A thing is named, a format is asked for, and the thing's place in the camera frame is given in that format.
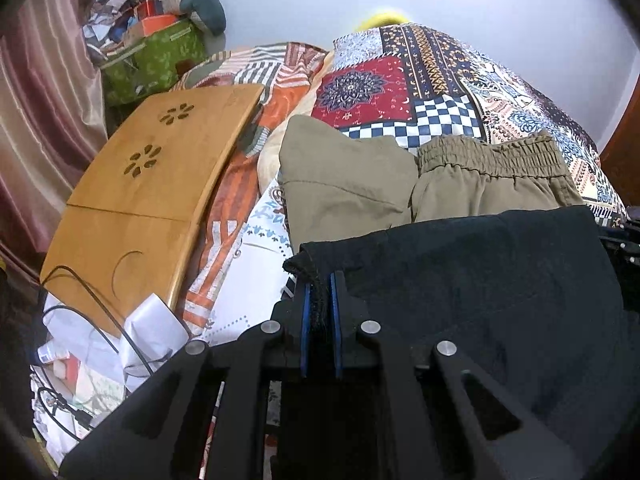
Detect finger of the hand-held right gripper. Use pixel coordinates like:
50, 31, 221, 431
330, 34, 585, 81
597, 219, 640, 273

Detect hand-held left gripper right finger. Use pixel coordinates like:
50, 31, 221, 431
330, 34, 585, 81
327, 270, 586, 480

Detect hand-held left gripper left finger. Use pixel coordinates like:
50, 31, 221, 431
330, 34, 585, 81
59, 280, 313, 480

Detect black pants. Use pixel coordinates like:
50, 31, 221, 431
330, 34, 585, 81
282, 205, 640, 441

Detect khaki pants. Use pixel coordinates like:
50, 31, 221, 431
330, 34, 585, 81
277, 115, 586, 251

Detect striped orange blanket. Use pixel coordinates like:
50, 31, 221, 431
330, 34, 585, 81
175, 42, 331, 346

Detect crumpled white paper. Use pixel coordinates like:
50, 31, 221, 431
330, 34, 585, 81
120, 294, 188, 391

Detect wooden lap desk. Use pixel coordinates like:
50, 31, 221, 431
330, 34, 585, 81
40, 84, 266, 338

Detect patchwork printed bedsheet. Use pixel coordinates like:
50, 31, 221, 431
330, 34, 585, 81
245, 22, 631, 321

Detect green patterned storage bag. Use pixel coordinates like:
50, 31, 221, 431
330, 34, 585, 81
100, 19, 208, 108

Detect orange box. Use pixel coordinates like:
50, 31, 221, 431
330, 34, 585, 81
132, 0, 181, 36

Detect striped pink curtain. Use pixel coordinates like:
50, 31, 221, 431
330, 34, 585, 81
0, 0, 108, 281

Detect pile of patterned bags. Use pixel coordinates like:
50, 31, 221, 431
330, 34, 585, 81
82, 0, 146, 63

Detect black cable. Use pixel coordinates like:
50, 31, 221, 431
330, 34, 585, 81
40, 265, 156, 378

